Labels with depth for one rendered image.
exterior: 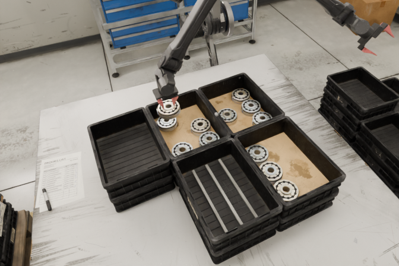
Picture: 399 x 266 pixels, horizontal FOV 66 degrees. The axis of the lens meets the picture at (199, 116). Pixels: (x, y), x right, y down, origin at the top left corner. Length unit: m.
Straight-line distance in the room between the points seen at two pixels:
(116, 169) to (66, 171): 0.35
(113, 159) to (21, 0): 2.87
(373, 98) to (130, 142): 1.70
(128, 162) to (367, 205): 1.10
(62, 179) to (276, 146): 1.09
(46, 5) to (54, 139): 2.40
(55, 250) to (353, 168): 1.42
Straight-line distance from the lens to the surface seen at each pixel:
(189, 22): 1.18
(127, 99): 2.05
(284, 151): 1.51
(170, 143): 1.54
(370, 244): 1.51
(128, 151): 1.56
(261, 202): 1.34
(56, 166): 1.82
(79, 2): 4.08
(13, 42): 4.35
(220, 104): 1.71
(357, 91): 2.50
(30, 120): 3.38
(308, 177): 1.44
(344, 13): 1.50
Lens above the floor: 1.98
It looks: 44 degrees down
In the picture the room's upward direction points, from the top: 5 degrees counter-clockwise
